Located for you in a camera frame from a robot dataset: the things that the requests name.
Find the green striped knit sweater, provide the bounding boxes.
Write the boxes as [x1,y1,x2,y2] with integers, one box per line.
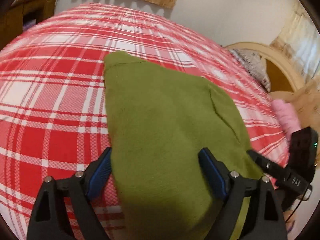
[104,51,263,239]

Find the pink folded quilt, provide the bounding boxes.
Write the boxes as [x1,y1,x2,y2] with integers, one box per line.
[271,99,302,142]

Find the red plaid bed sheet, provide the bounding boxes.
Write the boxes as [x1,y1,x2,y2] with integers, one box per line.
[1,3,289,239]

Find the cream wooden headboard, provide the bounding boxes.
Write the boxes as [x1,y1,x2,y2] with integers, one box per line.
[226,42,306,106]

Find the grey striped pillow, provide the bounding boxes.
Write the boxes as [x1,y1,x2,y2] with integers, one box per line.
[229,49,271,93]

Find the beige side curtain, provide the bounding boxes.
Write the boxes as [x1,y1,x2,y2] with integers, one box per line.
[271,2,319,131]

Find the brown wooden desk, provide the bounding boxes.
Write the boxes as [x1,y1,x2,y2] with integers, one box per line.
[1,0,57,48]

